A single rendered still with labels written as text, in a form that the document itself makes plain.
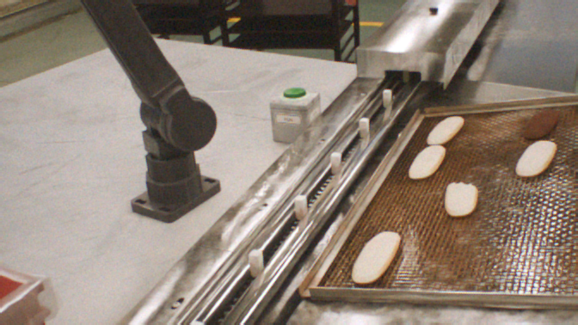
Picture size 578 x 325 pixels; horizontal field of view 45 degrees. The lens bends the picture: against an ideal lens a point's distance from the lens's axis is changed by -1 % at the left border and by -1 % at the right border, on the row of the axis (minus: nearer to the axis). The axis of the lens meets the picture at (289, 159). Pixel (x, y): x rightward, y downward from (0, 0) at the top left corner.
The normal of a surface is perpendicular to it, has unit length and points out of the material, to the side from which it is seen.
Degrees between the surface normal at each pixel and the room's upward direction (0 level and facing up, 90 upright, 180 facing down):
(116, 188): 0
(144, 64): 88
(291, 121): 90
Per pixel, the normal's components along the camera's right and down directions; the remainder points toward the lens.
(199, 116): 0.58, 0.31
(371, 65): -0.40, 0.42
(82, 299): -0.07, -0.90
